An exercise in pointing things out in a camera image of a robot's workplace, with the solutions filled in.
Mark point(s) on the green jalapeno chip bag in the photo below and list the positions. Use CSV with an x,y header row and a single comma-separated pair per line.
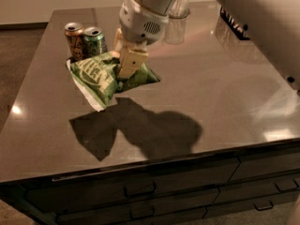
x,y
97,80

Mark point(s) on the orange soda can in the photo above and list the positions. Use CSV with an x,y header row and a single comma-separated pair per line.
x,y
75,39

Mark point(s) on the dark cabinet drawer unit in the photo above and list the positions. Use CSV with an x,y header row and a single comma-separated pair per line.
x,y
218,183

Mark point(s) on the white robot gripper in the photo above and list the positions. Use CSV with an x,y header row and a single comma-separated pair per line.
x,y
140,24

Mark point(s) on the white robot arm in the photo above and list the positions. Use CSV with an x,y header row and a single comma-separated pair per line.
x,y
272,25

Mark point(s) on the black wire condiment basket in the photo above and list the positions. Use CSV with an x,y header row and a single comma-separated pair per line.
x,y
231,26

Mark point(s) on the green soda can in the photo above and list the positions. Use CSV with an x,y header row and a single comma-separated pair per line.
x,y
94,40

